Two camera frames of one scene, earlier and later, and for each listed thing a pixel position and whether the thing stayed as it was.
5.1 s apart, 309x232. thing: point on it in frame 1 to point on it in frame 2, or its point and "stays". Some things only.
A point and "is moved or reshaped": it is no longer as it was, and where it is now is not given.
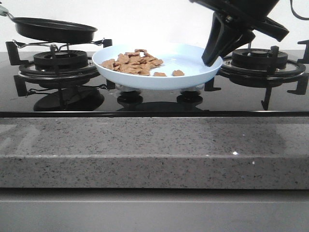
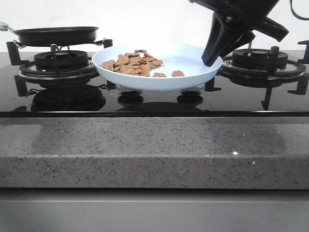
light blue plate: x=153 y=66 stays
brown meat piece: x=177 y=73 stays
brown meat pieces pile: x=138 y=62 stays
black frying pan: x=51 y=31 is moved or reshaped
